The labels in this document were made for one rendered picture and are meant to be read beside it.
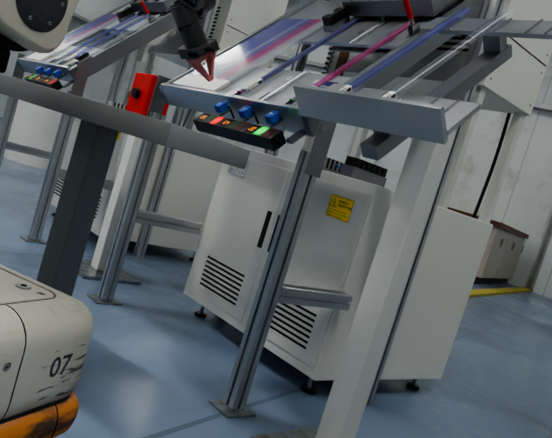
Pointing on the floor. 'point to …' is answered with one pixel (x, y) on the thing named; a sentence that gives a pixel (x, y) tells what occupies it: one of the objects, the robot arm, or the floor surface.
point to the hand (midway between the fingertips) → (209, 77)
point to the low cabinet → (499, 253)
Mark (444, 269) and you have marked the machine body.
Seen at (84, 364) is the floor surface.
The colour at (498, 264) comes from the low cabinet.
